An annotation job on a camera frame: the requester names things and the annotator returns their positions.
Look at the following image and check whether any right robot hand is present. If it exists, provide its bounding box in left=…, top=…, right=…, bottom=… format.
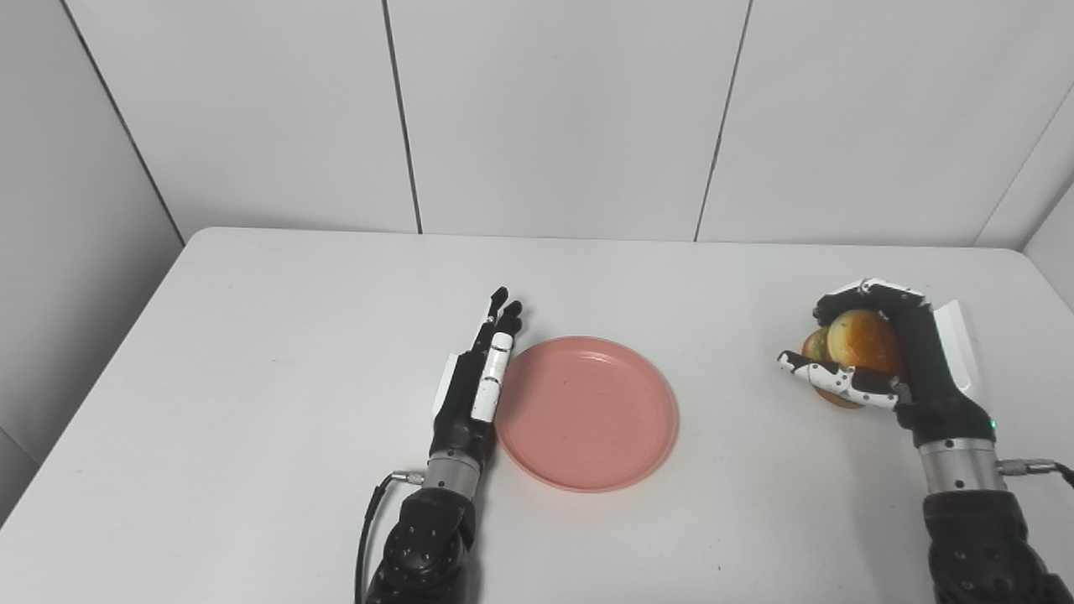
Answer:
left=776, top=278, right=998, bottom=449

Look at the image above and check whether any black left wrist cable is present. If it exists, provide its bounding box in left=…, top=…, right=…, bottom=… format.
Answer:
left=354, top=471, right=426, bottom=604

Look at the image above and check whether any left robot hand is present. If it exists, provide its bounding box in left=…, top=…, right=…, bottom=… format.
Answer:
left=430, top=286, right=524, bottom=467

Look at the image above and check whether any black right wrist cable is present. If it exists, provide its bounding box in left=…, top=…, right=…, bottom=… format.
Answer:
left=995, top=458, right=1074, bottom=489

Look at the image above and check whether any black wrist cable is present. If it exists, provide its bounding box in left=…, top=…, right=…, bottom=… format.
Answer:
left=354, top=471, right=426, bottom=604
left=995, top=458, right=1074, bottom=489

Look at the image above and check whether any pink plate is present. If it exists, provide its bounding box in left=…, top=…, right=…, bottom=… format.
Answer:
left=493, top=336, right=680, bottom=493

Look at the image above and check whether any toy hamburger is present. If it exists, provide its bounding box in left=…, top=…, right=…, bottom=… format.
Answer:
left=801, top=309, right=907, bottom=410

